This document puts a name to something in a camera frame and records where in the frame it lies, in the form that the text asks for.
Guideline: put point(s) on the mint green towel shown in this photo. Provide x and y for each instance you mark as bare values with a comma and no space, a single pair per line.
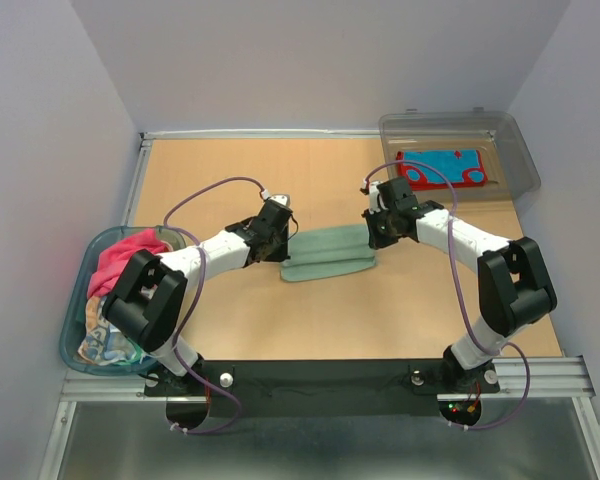
327,253

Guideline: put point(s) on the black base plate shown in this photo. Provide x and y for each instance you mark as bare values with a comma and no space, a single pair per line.
219,405

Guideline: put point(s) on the clear grey plastic bin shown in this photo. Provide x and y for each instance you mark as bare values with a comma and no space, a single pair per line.
481,153

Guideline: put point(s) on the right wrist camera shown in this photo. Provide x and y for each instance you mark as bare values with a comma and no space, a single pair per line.
375,202

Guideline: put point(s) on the patterned light blue towel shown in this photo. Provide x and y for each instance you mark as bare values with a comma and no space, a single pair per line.
104,344

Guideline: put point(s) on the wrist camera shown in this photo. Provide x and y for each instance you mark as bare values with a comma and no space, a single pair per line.
282,199
375,202

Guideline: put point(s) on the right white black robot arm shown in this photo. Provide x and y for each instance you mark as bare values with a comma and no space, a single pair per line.
514,285

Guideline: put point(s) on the teal plastic laundry bin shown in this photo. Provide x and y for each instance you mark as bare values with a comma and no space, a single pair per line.
75,323

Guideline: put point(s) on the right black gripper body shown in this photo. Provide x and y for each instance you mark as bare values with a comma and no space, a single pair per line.
383,228

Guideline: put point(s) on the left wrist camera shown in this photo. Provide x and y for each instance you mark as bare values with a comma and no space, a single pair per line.
282,199

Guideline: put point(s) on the red blue cat towel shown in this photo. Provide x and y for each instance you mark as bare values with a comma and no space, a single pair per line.
425,170

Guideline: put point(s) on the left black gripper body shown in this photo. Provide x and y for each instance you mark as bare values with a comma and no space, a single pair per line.
277,252

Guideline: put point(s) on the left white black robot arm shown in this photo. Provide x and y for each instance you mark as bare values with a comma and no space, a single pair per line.
201,313

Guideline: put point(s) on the pink towel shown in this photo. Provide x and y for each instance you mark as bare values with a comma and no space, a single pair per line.
113,260

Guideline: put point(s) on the aluminium front rail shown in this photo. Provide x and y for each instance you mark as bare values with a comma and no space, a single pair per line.
537,377

